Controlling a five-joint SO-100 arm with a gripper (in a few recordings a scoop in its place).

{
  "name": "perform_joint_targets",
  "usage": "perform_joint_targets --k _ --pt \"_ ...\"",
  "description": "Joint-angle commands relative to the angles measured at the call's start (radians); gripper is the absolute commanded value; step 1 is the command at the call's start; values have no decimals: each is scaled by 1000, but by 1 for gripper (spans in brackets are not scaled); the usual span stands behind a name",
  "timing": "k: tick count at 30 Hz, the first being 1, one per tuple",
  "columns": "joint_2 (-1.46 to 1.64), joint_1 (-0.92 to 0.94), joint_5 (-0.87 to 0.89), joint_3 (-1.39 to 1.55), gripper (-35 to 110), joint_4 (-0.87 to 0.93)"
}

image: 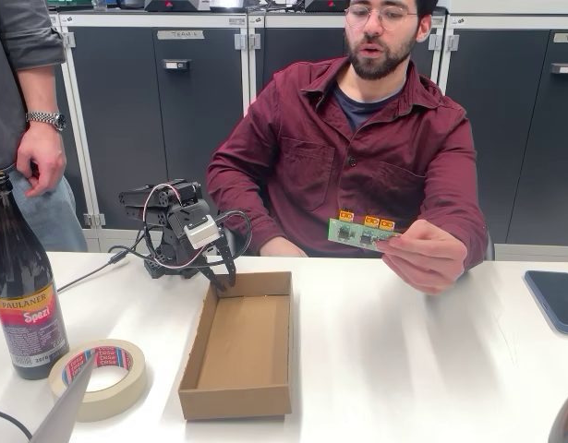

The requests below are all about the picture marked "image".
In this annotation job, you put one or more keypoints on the silver wristwatch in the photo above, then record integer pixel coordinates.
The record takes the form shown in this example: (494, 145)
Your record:
(57, 121)

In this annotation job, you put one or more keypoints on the clear glass jar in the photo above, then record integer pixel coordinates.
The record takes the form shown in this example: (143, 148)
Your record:
(100, 4)

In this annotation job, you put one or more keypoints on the black device with red mark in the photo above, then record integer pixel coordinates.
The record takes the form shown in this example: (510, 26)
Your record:
(172, 4)
(325, 4)

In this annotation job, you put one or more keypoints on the grey tape label TEAM 4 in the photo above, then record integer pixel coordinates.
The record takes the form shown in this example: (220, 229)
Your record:
(179, 34)

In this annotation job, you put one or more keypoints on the seated man's left forearm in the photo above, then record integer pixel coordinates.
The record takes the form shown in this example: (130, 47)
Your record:
(468, 240)

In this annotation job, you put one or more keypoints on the standing person in grey shirt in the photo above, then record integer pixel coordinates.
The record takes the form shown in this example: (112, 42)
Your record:
(6, 69)

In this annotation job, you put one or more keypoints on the grey tape label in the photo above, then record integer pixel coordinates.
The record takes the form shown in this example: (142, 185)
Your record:
(567, 38)

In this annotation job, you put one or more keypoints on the seated man's left hand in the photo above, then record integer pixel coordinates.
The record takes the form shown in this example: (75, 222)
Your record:
(431, 258)

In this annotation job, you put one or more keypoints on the open brown cardboard box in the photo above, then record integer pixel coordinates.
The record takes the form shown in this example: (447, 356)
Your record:
(246, 350)

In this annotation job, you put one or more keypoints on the green circuit board orange connectors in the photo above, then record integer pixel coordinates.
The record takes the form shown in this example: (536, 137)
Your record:
(353, 233)

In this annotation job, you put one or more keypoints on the standing person's left hand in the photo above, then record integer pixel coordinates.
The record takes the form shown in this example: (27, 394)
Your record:
(45, 154)

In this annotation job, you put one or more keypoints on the grey pointed metal object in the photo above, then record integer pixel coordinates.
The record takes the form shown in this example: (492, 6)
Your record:
(57, 420)

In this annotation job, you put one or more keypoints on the standing person's left forearm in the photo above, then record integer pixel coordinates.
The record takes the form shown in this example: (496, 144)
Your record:
(43, 92)

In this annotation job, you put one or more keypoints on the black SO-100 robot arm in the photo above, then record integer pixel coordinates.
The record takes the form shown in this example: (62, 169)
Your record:
(172, 221)

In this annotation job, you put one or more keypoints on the bearded man in maroon shirt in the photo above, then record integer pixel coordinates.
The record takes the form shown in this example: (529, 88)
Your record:
(366, 152)

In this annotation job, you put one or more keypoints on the green crate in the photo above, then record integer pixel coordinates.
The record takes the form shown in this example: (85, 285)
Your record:
(71, 4)

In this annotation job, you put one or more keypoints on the white grey camera box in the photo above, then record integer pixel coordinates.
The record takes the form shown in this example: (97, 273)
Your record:
(200, 233)

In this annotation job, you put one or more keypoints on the dark blue smartphone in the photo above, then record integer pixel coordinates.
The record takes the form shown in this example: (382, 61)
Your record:
(556, 295)

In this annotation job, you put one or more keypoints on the seated man's right hand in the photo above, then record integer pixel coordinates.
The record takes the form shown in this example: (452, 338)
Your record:
(286, 249)

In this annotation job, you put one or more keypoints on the dark Paulaner Spezi bottle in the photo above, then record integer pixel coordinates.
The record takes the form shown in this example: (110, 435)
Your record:
(25, 258)

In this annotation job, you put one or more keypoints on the dark rounded object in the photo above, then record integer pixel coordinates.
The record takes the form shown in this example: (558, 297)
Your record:
(567, 424)

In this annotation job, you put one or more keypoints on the beige masking tape roll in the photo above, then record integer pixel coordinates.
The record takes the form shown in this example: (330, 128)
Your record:
(126, 383)

